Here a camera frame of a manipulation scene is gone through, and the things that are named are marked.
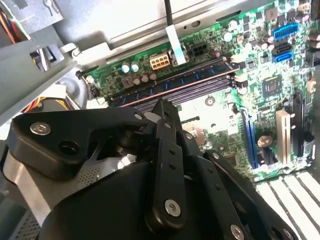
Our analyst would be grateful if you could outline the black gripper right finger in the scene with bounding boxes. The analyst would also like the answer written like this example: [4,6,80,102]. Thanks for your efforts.
[166,102,301,240]

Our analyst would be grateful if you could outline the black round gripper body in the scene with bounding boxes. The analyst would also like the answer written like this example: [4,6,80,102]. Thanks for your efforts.
[38,160,227,240]

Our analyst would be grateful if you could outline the dark blue RAM stick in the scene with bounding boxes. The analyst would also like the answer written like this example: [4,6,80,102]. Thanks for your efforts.
[109,61,241,108]

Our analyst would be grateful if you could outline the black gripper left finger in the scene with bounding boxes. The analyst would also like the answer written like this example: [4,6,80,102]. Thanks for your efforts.
[6,98,188,235]

